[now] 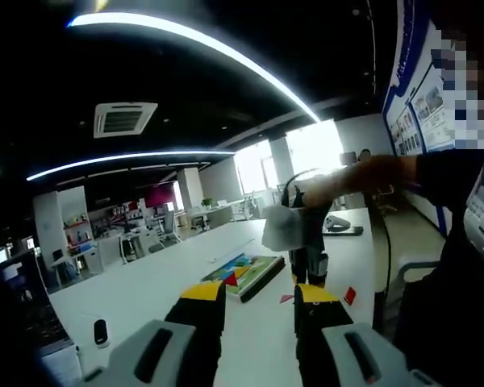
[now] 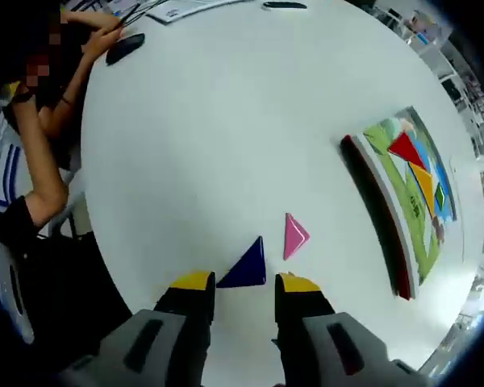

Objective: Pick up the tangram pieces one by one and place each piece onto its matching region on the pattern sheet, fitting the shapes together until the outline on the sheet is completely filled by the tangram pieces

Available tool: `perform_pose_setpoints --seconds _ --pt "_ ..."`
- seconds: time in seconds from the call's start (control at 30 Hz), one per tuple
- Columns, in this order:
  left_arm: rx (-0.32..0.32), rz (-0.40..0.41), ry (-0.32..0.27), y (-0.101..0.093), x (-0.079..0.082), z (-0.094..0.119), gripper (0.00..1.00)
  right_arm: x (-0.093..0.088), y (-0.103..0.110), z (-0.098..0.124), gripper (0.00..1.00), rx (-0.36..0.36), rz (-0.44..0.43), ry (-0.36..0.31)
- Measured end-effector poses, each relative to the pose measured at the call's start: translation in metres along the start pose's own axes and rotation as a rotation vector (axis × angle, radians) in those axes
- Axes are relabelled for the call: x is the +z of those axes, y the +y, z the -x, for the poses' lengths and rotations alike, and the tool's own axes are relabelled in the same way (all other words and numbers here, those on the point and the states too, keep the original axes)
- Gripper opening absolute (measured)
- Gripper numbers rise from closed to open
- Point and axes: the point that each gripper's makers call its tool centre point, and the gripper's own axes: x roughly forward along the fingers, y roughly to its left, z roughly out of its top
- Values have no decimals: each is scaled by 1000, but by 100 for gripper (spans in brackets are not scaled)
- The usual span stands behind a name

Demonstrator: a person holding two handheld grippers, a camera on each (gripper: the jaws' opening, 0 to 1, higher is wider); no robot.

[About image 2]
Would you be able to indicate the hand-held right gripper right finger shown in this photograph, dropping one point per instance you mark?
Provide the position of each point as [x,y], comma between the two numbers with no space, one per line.
[318,346]

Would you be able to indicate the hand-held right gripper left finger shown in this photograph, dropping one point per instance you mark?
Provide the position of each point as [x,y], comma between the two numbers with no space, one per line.
[161,346]

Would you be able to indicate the dark blue triangle tangram piece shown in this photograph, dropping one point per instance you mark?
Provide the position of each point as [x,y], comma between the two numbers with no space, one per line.
[248,270]

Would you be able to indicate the pink triangle tangram piece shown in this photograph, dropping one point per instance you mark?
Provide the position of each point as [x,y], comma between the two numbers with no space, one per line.
[293,235]

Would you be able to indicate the illustrated pattern sheet board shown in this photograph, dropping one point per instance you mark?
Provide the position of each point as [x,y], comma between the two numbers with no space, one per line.
[391,193]

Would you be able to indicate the large yellow triangle tangram piece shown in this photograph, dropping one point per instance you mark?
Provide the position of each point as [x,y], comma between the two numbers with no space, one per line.
[425,189]

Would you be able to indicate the green square tangram piece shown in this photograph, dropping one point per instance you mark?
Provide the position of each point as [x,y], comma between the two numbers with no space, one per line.
[441,195]

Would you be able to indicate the large red triangle tangram piece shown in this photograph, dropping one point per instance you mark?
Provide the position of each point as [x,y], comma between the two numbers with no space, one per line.
[405,149]

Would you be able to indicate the white slotted chair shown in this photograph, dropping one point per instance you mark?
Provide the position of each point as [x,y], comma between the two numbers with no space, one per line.
[4,290]

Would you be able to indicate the white stool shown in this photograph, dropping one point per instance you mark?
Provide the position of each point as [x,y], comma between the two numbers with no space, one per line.
[70,201]

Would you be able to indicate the black wristband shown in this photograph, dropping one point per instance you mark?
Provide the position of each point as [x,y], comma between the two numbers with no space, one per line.
[23,96]

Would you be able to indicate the black computer mouse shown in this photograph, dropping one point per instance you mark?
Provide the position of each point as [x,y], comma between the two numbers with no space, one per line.
[125,48]

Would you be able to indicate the silver laptop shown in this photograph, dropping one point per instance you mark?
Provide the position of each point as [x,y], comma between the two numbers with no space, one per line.
[185,10]

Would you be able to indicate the black smartphone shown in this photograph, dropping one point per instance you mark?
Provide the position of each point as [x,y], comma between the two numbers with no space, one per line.
[284,5]

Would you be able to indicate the blue striped wall poster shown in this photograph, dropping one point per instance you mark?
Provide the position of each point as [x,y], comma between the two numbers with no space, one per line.
[0,169]

